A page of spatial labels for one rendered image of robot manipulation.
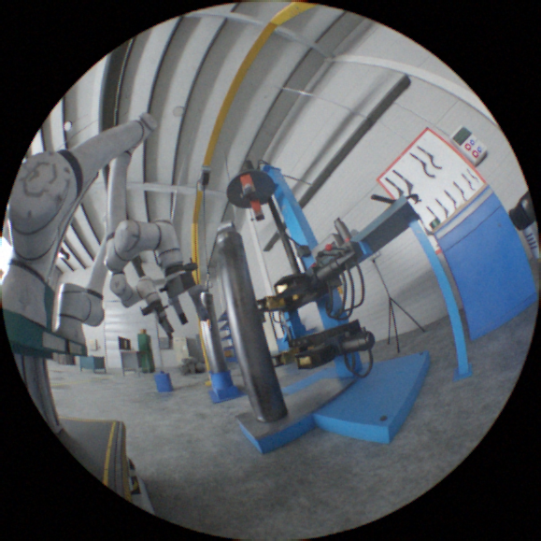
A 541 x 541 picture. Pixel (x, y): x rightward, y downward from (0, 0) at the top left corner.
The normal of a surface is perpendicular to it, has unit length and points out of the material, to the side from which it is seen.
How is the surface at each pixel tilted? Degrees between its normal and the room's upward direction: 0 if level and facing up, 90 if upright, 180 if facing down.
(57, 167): 92
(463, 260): 90
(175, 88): 173
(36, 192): 101
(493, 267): 90
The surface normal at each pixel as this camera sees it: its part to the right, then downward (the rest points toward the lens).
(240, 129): 0.15, 0.88
